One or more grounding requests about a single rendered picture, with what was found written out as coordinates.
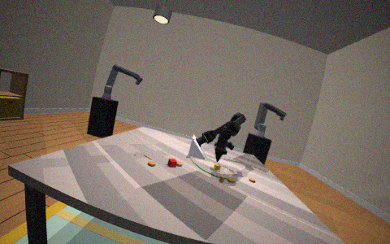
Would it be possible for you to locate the red block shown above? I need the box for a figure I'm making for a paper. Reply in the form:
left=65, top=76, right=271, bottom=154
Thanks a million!
left=168, top=159, right=176, bottom=168

